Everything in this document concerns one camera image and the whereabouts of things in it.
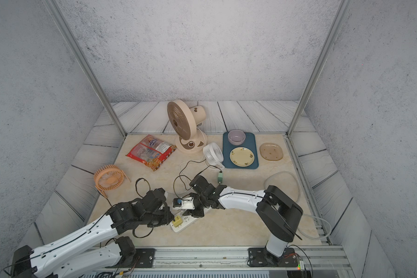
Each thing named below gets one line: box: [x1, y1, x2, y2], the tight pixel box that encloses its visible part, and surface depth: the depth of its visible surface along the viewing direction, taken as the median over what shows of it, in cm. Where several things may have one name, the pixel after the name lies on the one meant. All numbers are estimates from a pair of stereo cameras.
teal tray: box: [222, 132, 259, 170], surface depth 113 cm
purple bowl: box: [227, 129, 247, 146], surface depth 114 cm
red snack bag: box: [125, 134, 178, 172], surface depth 109 cm
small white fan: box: [202, 142, 225, 170], surface depth 99 cm
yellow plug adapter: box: [172, 215, 184, 228], surface depth 79 cm
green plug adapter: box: [217, 172, 223, 184], surface depth 98 cm
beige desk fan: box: [166, 99, 208, 154], surface depth 102 cm
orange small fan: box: [93, 164, 131, 199], surface depth 90 cm
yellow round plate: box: [229, 146, 256, 168], surface depth 110 cm
